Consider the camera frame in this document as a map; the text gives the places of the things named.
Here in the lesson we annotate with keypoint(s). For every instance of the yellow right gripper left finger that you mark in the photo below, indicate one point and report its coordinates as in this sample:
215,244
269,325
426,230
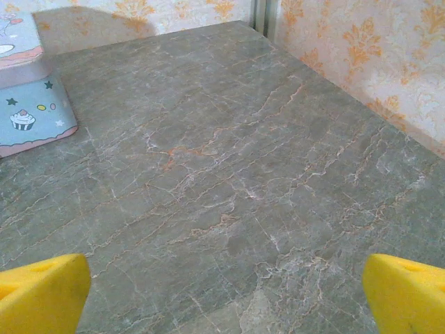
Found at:
41,295

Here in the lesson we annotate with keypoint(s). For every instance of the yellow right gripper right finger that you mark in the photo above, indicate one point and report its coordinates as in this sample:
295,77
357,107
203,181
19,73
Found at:
406,299

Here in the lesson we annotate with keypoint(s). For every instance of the aluminium frame post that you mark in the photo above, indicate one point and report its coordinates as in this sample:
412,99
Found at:
261,14

